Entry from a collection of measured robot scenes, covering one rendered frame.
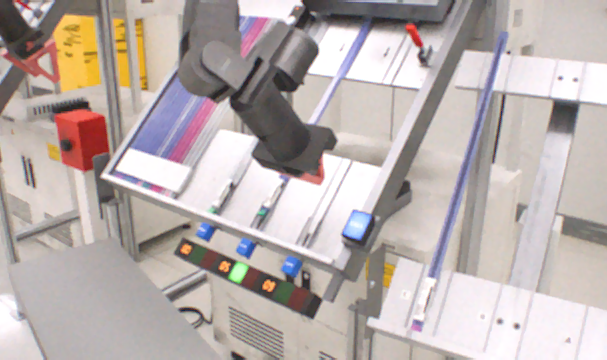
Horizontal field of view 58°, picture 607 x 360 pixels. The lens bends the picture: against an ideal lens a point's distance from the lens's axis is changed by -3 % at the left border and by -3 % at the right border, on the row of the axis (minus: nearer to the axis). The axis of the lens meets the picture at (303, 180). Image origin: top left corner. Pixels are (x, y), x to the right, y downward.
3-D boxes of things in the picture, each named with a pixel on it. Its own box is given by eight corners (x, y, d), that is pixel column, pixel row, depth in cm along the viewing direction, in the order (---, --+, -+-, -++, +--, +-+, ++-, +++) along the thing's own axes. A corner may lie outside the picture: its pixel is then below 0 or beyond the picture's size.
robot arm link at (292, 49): (178, 79, 67) (195, 59, 60) (228, 9, 71) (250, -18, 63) (258, 136, 71) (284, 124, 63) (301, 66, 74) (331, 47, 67)
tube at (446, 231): (420, 336, 76) (418, 335, 75) (410, 333, 77) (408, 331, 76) (508, 36, 91) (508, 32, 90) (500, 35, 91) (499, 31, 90)
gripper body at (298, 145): (278, 124, 78) (252, 91, 72) (339, 136, 72) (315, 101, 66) (255, 163, 76) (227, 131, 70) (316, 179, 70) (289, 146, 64)
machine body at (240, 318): (403, 461, 142) (425, 251, 119) (214, 356, 182) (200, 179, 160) (495, 339, 189) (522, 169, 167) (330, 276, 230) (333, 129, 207)
